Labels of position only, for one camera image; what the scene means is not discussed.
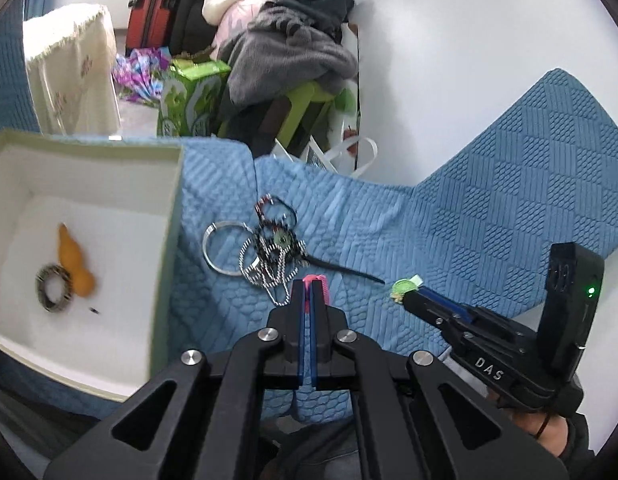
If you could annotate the red suitcase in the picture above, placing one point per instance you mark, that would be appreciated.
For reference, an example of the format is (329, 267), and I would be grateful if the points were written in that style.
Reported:
(149, 25)

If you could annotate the grey fleece garment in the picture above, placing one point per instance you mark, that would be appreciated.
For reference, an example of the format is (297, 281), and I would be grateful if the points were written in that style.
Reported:
(289, 55)

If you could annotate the light green round charm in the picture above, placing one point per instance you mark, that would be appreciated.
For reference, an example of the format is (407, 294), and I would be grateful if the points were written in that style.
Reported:
(402, 290)

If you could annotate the person's right hand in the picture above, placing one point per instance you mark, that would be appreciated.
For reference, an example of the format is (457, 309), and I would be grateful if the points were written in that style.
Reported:
(539, 425)

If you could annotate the white lace covered chair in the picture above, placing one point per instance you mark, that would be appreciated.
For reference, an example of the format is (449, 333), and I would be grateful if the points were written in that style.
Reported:
(69, 70)

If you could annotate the purple floral bag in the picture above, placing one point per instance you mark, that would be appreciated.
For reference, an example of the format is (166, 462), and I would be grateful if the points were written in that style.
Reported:
(139, 75)

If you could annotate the black suitcase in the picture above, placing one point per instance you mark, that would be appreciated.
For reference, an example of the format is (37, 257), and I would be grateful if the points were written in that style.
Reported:
(191, 15)

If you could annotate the person's right forearm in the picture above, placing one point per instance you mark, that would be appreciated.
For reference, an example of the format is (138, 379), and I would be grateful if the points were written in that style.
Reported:
(576, 440)

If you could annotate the white floral printed bag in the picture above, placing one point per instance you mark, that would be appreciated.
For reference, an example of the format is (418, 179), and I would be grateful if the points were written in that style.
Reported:
(350, 110)

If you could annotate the pink comb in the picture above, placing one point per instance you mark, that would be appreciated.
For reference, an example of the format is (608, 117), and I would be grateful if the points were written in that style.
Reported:
(325, 290)

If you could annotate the orange gourd pendant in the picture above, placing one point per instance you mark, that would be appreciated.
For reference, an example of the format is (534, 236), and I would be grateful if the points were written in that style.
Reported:
(74, 260)

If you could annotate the pink cloth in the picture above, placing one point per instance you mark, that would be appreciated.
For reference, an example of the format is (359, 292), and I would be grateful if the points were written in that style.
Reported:
(231, 27)

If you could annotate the green carton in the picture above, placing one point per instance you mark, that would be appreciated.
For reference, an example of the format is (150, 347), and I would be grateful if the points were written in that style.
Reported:
(189, 100)

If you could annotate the white cardboard box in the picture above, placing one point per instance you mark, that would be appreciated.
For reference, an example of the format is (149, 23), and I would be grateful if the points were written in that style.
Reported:
(114, 220)

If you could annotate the silver bangle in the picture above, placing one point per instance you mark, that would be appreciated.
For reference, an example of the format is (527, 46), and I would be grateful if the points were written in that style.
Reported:
(206, 250)

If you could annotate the dark green disc pendant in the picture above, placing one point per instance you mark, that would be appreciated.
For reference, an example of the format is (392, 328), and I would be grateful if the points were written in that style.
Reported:
(281, 241)

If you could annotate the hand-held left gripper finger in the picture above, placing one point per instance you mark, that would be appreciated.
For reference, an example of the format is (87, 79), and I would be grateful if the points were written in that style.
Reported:
(315, 325)
(302, 325)

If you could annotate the black hair stick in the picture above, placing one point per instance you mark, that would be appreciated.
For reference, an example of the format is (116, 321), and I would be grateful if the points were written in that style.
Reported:
(344, 270)

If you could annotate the green plastic stool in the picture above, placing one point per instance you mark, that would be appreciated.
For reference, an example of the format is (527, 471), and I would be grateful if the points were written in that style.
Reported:
(304, 100)

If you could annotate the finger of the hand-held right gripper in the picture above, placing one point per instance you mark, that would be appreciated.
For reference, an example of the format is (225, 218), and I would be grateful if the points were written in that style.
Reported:
(424, 310)
(439, 299)

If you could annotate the blue textured sofa cover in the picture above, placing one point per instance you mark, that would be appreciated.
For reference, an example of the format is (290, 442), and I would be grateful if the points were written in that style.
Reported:
(439, 220)

